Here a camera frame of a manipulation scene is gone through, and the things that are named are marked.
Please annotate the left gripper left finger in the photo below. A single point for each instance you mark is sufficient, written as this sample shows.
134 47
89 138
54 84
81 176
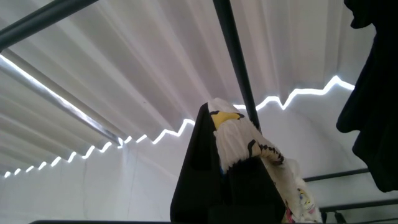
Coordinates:
196 186

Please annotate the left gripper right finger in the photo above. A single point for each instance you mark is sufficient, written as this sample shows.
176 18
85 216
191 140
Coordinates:
255 193

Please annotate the cream printed garment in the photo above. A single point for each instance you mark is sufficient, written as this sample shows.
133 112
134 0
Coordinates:
236 140

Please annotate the black t-shirt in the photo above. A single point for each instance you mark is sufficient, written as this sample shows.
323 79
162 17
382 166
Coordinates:
376 109

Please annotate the black clothes rack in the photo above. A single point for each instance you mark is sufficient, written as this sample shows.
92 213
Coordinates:
236 62

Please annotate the white curtain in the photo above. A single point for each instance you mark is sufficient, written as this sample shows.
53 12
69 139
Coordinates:
140 62

